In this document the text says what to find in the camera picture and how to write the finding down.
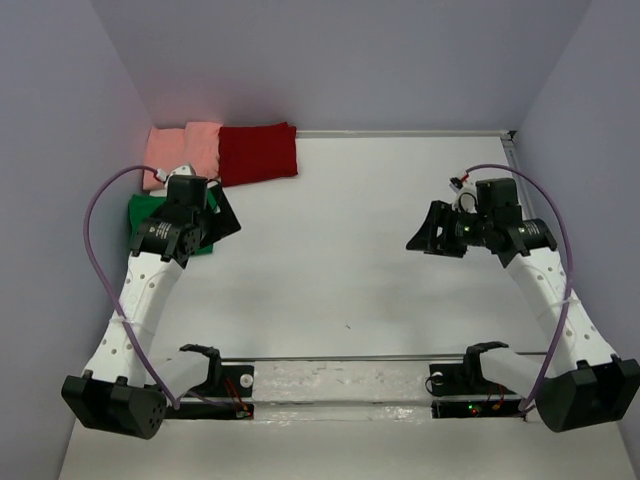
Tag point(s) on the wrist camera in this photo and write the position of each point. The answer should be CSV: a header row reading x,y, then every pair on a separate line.
x,y
163,176
465,193

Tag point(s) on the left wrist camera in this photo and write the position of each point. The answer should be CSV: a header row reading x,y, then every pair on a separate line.
x,y
163,176

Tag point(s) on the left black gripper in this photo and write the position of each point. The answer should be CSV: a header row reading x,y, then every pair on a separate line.
x,y
224,223

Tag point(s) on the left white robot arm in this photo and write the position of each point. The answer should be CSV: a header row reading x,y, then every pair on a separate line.
x,y
119,390

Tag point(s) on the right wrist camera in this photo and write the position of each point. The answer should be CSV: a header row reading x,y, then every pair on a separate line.
x,y
465,193

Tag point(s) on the folded pink t shirt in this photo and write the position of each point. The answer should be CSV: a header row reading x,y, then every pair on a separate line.
x,y
196,144

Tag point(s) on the green t shirt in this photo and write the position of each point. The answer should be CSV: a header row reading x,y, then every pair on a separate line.
x,y
142,206

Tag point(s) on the folded red t shirt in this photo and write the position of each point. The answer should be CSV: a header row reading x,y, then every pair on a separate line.
x,y
257,154

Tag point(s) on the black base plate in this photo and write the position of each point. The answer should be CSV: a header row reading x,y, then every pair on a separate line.
x,y
453,396
230,399

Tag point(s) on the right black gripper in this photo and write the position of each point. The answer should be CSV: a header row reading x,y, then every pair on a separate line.
x,y
425,239

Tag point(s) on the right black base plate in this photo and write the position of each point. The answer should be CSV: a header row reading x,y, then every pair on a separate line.
x,y
453,396

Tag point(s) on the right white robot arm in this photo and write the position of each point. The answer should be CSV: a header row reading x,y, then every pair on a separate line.
x,y
582,381

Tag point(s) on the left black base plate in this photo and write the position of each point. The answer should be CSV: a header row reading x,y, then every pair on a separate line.
x,y
230,399

